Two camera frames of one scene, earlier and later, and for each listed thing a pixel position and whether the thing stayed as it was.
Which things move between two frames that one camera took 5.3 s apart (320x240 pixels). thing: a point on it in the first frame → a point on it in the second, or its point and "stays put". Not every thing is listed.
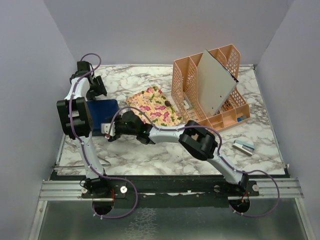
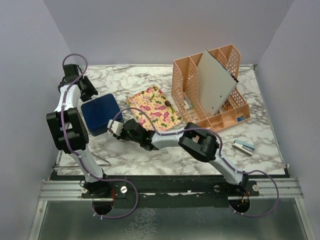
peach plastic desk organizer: (234, 110) stays put
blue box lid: (102, 111) stays put
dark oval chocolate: (167, 103) stays put
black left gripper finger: (97, 87) → (87, 89)
